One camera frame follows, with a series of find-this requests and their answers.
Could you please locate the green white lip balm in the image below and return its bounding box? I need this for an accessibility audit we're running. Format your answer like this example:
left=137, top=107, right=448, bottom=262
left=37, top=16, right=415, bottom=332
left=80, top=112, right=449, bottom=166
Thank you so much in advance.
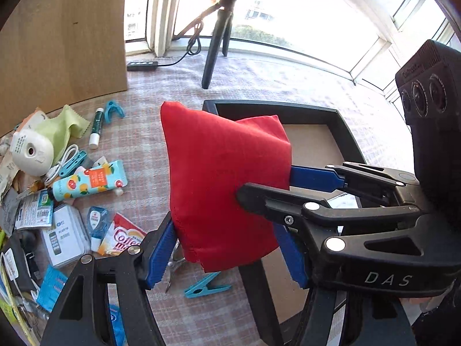
left=88, top=108, right=104, bottom=150

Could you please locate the black power strip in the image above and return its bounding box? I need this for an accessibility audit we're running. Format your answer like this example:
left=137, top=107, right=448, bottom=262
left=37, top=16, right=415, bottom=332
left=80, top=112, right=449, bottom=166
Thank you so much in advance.
left=126, top=60, right=159, bottom=72

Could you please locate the wooden board panel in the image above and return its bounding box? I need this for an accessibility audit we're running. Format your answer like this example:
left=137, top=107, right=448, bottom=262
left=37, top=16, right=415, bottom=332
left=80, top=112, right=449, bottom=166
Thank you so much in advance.
left=1, top=0, right=127, bottom=133

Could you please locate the silver metal clip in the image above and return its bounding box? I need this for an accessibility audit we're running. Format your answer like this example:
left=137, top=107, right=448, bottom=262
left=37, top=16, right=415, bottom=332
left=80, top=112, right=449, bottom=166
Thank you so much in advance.
left=165, top=240, right=186, bottom=292

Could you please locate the black tripod stand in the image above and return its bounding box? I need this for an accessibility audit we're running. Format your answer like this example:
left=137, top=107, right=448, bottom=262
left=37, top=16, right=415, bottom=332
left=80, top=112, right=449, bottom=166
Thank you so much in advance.
left=202, top=0, right=237, bottom=89

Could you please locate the white card box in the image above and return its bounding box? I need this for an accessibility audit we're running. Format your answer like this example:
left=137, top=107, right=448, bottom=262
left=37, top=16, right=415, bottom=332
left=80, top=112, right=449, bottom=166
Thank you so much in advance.
left=41, top=204, right=91, bottom=269

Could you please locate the white round camera gadget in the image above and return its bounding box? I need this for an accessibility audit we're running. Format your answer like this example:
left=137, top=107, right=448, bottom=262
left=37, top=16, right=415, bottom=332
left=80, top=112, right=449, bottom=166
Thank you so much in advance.
left=10, top=129, right=54, bottom=176

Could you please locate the orange print hand cream tube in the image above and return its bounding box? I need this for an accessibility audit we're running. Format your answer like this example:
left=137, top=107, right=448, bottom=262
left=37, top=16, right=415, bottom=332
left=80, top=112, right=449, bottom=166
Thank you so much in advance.
left=47, top=160, right=128, bottom=202

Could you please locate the coffee mate sachet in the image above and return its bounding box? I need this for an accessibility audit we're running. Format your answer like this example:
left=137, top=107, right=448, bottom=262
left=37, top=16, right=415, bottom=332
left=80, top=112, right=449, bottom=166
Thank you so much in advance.
left=97, top=213, right=147, bottom=256

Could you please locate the blue wet wipe packet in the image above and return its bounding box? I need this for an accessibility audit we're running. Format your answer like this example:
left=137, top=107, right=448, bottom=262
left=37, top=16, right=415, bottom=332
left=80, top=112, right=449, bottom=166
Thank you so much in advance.
left=37, top=266, right=68, bottom=313

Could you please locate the black wooden tray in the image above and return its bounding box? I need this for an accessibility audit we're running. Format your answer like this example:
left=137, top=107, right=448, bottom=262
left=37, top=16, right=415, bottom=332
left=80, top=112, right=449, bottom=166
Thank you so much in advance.
left=202, top=99, right=365, bottom=345

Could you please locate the pink plaid tablecloth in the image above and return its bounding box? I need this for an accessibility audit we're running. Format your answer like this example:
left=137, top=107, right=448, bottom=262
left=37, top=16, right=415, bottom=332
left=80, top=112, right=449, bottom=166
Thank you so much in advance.
left=74, top=53, right=413, bottom=345

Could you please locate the blue plastic clothespin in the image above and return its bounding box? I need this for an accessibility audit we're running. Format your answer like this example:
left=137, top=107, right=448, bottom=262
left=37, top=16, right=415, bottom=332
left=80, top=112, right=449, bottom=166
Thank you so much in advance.
left=184, top=272, right=231, bottom=299

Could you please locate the red cloth bean bag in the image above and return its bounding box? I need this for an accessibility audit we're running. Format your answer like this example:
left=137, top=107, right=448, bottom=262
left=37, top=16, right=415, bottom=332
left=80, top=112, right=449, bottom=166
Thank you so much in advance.
left=160, top=101, right=292, bottom=272

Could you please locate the green microfiber cloth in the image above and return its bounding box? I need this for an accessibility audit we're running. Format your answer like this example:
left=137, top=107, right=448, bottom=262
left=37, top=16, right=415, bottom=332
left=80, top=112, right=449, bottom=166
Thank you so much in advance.
left=35, top=105, right=90, bottom=165

